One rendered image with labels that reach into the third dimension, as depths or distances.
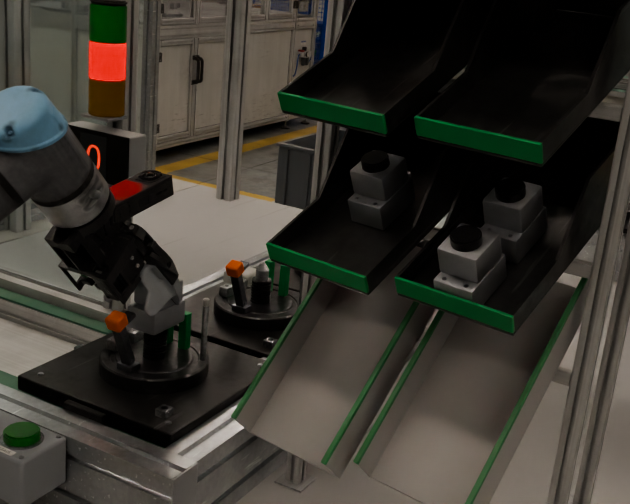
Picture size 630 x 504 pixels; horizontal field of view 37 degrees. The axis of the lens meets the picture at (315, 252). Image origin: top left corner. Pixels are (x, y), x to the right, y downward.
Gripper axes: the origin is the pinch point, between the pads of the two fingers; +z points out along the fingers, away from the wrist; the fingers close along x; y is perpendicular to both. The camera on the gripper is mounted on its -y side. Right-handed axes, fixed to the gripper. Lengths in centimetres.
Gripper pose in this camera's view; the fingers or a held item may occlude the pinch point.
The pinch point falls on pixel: (160, 287)
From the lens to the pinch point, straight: 120.9
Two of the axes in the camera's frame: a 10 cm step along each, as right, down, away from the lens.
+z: 2.6, 5.7, 7.8
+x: 8.7, 2.2, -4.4
